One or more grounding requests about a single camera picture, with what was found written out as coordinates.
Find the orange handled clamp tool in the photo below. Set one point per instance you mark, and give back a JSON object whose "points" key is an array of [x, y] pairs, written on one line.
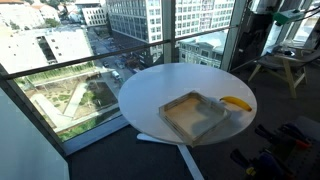
{"points": [[289, 135]]}

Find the round white table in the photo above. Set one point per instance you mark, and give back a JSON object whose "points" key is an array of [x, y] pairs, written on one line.
{"points": [[143, 93]]}

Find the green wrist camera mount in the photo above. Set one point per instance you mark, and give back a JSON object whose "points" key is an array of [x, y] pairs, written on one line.
{"points": [[284, 17]]}

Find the shallow wooden tray box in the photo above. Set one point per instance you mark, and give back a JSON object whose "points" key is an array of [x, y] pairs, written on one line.
{"points": [[192, 116]]}

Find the black window railing bar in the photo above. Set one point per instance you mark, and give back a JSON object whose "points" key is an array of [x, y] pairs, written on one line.
{"points": [[6, 76]]}

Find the yellow banana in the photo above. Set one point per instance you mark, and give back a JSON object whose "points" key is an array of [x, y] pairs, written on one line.
{"points": [[237, 101]]}

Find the blue handled clamp tool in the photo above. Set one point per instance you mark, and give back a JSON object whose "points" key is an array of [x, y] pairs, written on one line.
{"points": [[265, 167]]}

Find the wooden lounge chair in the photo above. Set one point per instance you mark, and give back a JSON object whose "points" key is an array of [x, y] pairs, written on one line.
{"points": [[288, 64]]}

